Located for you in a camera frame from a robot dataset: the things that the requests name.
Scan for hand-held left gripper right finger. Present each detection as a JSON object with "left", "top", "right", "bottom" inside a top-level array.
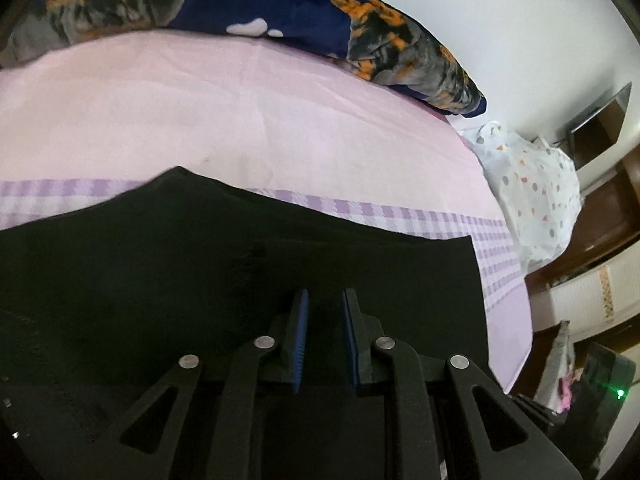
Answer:
[{"left": 341, "top": 288, "right": 587, "bottom": 480}]

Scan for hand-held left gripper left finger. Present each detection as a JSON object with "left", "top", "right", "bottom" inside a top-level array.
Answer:
[{"left": 85, "top": 288, "right": 310, "bottom": 480}]

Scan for black pants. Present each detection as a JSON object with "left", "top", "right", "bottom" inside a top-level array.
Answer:
[{"left": 0, "top": 166, "right": 490, "bottom": 466}]

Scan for grey and pink cloth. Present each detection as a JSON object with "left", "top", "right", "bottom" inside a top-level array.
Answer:
[{"left": 532, "top": 320, "right": 577, "bottom": 415}]

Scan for white cabinet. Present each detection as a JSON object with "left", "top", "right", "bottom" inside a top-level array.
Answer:
[{"left": 529, "top": 246, "right": 640, "bottom": 343}]

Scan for dark wooden furniture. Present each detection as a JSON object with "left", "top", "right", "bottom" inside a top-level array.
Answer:
[{"left": 525, "top": 105, "right": 640, "bottom": 286}]

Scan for white spotted cloth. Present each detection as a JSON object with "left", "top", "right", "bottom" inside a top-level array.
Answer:
[{"left": 457, "top": 120, "right": 584, "bottom": 277}]

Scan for pink and purple bed sheet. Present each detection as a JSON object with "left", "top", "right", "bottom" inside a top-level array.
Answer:
[{"left": 0, "top": 27, "right": 534, "bottom": 396}]

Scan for navy floral pillow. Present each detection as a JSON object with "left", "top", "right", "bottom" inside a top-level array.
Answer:
[{"left": 0, "top": 0, "right": 489, "bottom": 119}]

